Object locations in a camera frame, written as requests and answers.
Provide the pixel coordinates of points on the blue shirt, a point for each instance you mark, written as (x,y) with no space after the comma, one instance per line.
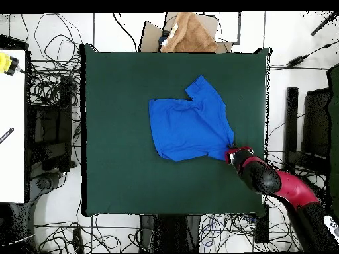
(190,127)

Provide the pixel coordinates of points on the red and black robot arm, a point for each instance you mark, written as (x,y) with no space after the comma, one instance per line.
(291,187)

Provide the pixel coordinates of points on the black chair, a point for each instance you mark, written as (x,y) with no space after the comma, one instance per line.
(316,121)

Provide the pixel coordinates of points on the brown towel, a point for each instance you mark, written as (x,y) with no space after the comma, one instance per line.
(190,37)

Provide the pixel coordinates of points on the dark green table cloth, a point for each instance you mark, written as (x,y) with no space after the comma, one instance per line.
(119,185)

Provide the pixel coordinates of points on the cardboard box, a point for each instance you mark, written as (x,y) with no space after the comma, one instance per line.
(151,37)

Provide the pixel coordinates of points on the black rod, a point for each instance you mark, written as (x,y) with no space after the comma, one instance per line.
(324,23)

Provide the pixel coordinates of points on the white table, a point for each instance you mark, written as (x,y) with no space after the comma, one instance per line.
(12,119)

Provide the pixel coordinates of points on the black marker pen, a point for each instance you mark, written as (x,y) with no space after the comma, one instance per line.
(6,135)

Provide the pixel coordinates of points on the yellow and black tool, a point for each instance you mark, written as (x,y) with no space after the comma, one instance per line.
(5,63)

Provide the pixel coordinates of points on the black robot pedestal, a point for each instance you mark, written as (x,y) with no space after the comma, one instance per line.
(172,232)

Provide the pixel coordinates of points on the black metal frame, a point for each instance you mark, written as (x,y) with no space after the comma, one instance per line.
(65,119)

